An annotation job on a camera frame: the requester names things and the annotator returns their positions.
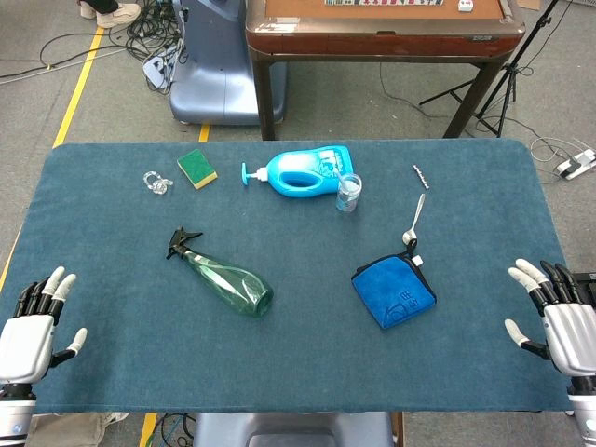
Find grey blue robot torso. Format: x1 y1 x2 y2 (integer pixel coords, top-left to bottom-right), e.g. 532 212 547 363
192 411 395 447

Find clear plastic clip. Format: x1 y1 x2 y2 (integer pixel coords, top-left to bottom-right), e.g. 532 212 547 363
142 170 174 197

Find black tripod stand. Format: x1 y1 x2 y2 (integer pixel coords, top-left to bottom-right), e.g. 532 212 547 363
418 0 562 138

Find beige shoe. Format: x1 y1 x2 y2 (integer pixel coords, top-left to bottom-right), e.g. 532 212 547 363
95 2 142 30

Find tangled black cables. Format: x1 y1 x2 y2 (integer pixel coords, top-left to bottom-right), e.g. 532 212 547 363
126 0 189 96

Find green spray bottle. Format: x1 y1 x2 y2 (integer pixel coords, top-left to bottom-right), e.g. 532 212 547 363
165 226 275 319

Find brown mahjong table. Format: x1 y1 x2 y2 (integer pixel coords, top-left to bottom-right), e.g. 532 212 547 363
244 0 526 142

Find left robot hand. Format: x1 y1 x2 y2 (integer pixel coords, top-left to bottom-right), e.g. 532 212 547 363
0 265 88 386

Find teal table mat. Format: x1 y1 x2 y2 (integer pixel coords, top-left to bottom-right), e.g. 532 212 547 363
0 137 579 414

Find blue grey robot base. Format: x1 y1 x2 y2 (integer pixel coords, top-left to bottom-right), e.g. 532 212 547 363
169 0 287 126

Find green yellow sponge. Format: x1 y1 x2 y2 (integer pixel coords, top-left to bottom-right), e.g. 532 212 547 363
176 148 219 191

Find clear measuring cup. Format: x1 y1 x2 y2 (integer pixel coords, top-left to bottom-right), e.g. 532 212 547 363
335 172 363 213

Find blue pump detergent bottle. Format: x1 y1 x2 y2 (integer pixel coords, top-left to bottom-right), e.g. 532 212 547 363
240 144 354 199

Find row of mahjong tiles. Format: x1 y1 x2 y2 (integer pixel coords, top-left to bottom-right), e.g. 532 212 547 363
323 0 444 7

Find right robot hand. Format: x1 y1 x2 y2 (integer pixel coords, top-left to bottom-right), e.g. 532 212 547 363
504 258 596 379

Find white grey power strip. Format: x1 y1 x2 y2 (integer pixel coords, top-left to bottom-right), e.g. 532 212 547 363
142 44 183 86

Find metal spoon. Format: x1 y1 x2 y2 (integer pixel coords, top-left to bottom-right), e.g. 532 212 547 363
401 193 427 246

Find folded blue cloth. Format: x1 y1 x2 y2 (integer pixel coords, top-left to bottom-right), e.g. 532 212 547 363
350 239 438 332

